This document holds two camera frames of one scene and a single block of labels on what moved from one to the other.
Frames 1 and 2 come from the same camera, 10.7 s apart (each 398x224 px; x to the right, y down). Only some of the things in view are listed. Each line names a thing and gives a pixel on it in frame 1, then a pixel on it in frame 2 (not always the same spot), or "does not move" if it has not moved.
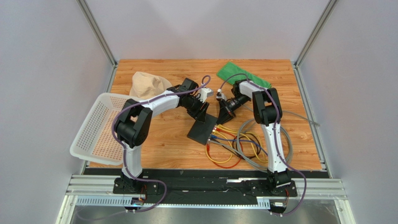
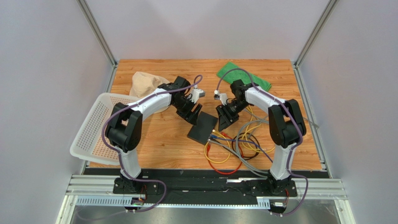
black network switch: (200, 132) does not move
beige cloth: (144, 85) does not move
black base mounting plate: (202, 186) does not move
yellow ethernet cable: (251, 137) to (246, 138)
